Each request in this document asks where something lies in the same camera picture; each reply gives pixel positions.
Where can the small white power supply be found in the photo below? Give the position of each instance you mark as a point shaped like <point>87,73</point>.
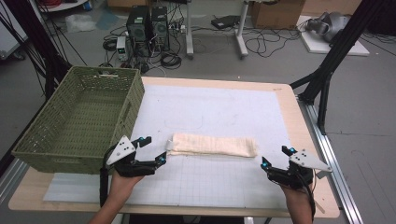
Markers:
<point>122,48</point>

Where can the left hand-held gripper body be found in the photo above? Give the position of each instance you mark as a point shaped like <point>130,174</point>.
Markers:
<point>123,149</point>

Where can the white round table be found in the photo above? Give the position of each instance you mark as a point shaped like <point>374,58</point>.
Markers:
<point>62,4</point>

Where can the white floor board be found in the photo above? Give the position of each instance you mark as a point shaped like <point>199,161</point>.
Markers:
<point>317,46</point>

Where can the clear plastic bag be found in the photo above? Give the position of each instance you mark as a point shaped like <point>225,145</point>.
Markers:
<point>80,23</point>

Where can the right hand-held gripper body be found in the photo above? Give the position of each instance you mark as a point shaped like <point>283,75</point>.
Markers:
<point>306,161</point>

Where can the cream towel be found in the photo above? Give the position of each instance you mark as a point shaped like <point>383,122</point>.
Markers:
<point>211,144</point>

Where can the small cardboard box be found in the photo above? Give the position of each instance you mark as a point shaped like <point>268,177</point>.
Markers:
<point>124,3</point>

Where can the person's right hand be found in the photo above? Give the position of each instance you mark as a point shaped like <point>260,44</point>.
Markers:
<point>295,194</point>

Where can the white power strip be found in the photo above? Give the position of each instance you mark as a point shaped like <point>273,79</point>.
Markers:
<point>176,28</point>

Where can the flat black device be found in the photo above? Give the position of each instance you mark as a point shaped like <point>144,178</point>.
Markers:
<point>224,21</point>

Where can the person's left hand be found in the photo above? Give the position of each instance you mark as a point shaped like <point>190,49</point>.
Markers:
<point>121,186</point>

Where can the black computer tower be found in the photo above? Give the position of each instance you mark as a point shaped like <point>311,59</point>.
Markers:
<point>138,29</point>
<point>160,28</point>

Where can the green woven basket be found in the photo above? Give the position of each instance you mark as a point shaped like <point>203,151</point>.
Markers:
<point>81,118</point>

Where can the aluminium rail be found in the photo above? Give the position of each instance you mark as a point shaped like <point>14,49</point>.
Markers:
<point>12,177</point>
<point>333,161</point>

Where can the white gridded mat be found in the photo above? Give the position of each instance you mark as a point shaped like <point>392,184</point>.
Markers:
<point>211,112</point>

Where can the black metal stand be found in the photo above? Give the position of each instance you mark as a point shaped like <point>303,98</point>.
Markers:
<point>336,53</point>
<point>40,46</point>

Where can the white desk leg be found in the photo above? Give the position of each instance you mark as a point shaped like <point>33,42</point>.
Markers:
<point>189,31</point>
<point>241,34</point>

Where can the large cardboard box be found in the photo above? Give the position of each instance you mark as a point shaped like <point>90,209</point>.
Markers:
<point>277,14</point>

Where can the grey robot head shell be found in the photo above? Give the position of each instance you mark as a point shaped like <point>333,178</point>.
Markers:
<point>330,25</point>

